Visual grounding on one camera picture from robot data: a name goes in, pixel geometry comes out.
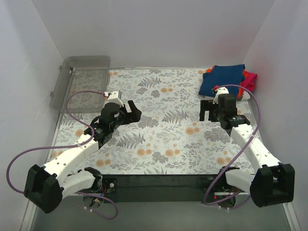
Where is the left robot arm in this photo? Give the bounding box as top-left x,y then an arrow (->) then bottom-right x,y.
23,100 -> 142,214

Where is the floral patterned table mat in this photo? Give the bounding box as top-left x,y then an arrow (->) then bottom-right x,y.
48,68 -> 265,175

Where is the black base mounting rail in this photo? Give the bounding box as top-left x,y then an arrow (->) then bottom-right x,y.
94,174 -> 217,203

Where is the blue Mickey print t-shirt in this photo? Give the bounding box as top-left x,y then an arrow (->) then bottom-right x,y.
198,64 -> 246,99

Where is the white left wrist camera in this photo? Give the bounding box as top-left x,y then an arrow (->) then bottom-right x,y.
104,90 -> 124,106

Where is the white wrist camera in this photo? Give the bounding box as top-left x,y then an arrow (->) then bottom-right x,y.
104,90 -> 124,106
213,86 -> 229,104

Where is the orange folded t-shirt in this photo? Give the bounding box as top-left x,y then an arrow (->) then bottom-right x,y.
206,68 -> 248,99

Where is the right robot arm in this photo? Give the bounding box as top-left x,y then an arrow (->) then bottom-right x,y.
199,93 -> 295,207

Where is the pink folded t-shirt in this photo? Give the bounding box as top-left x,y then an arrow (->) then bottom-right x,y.
241,71 -> 258,92

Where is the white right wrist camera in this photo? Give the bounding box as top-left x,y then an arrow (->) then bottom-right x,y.
213,86 -> 229,104

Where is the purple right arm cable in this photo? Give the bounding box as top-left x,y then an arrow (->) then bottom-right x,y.
204,84 -> 262,209

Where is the clear plastic bin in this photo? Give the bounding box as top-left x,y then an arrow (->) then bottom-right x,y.
50,55 -> 111,113

